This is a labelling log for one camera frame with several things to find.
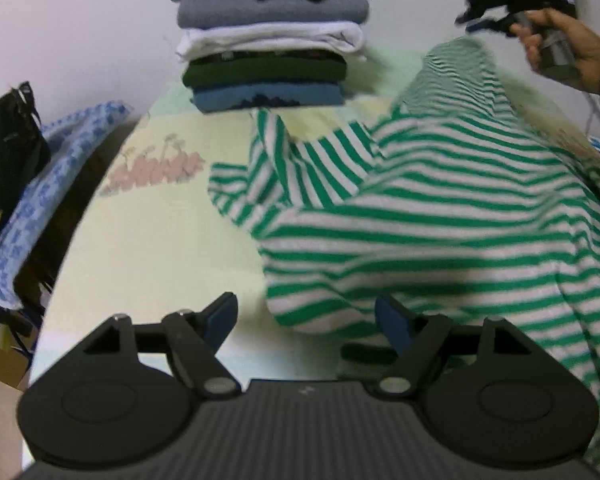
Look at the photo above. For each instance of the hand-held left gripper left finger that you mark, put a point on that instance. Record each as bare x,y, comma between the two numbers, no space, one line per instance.
220,317

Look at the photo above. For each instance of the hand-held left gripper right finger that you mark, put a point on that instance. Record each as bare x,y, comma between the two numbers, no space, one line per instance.
392,322

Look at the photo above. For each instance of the green white striped shirt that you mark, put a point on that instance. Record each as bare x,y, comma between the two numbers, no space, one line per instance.
455,200

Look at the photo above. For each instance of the person's right hand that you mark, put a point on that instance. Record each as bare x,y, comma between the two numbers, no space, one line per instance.
587,55

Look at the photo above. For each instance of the cartoon printed blanket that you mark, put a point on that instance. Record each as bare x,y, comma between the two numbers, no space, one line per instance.
145,250

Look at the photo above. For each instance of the blue patterned cloth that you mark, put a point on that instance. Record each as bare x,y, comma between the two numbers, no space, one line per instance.
45,185

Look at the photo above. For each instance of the grey folded garment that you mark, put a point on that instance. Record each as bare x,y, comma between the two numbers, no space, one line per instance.
270,10

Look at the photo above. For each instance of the brown cardboard box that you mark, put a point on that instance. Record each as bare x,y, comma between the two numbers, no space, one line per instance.
0,365

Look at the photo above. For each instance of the dark green folded garment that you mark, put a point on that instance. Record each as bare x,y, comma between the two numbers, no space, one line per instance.
260,70

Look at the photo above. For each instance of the black bag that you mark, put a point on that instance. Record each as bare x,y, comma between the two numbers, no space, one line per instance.
5,155

